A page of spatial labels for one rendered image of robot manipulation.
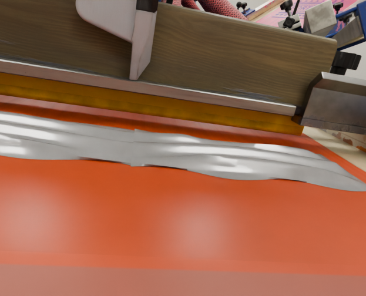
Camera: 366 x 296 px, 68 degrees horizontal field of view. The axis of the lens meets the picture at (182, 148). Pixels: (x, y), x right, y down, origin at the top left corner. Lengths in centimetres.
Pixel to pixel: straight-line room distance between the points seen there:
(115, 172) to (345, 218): 13
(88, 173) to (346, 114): 25
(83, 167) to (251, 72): 18
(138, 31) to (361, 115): 23
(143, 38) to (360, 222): 19
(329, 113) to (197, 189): 18
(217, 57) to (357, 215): 16
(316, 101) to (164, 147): 16
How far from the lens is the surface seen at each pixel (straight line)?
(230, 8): 92
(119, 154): 18
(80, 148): 18
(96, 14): 23
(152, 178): 16
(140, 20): 22
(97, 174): 16
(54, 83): 28
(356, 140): 38
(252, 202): 16
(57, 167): 17
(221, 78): 26
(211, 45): 26
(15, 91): 29
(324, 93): 30
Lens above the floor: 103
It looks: 20 degrees down
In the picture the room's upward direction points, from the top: 11 degrees clockwise
